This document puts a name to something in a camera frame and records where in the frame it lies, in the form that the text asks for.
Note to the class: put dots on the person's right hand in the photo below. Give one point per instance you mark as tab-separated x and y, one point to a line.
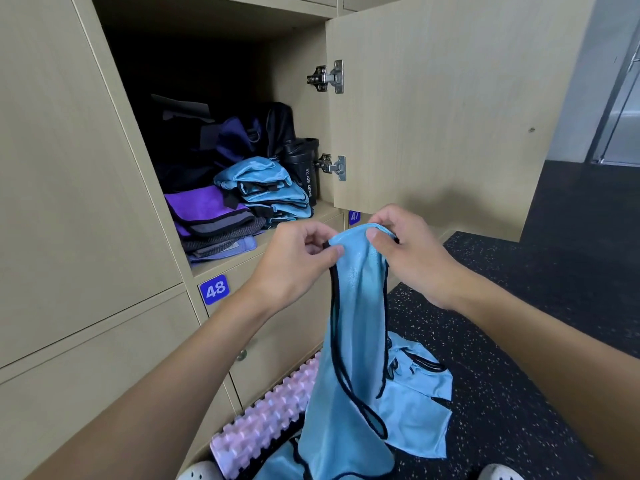
425	264

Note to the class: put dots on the person's left hand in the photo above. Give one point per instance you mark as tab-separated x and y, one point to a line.
285	269

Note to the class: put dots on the person's left thumb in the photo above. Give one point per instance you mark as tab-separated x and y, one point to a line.
327	255

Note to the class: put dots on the person's right thumb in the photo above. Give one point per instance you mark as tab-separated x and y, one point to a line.
382	243

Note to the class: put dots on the light blue mesh vest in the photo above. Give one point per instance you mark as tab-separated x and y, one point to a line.
417	404
355	314

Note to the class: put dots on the person's left forearm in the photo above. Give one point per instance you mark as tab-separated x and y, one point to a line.
165	389

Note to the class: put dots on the person's right forearm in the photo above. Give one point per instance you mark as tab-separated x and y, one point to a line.
555	359

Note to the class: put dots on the small blue number label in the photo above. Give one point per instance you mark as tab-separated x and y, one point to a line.
354	217

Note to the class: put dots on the folded light blue vest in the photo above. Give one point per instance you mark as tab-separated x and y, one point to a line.
280	193
255	172
290	212

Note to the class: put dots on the metal door hinge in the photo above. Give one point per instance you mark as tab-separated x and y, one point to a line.
330	77
334	166

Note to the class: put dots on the black sport bottle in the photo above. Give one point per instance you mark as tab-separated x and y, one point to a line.
302	164

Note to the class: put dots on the folded grey cloth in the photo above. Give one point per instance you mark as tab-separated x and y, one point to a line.
225	237

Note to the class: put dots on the large blue number label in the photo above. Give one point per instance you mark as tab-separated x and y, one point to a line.
214	290

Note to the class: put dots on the round metal locker lock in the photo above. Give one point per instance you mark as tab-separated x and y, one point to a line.
241	355

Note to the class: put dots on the folded purple vest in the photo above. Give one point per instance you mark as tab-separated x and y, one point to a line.
200	207

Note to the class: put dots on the black bag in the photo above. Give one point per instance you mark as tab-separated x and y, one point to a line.
277	124

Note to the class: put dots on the purple bag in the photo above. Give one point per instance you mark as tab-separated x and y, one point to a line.
232	139

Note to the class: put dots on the beige open locker door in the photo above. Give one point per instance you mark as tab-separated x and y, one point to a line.
440	104

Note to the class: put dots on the pink foam roller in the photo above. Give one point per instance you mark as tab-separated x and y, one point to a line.
265	419

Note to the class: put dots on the dark duffel bag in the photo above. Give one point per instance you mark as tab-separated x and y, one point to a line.
180	144

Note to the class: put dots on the person's left white shoe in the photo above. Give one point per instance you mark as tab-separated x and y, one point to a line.
201	472

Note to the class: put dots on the person's white shoe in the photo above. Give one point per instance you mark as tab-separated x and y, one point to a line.
201	472
500	473

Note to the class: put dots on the person's right white shoe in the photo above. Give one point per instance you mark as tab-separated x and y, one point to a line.
500	473

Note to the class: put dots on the beige wooden locker cabinet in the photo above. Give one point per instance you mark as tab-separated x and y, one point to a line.
65	169

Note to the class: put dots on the metal glass door frame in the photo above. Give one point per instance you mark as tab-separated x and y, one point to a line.
612	104

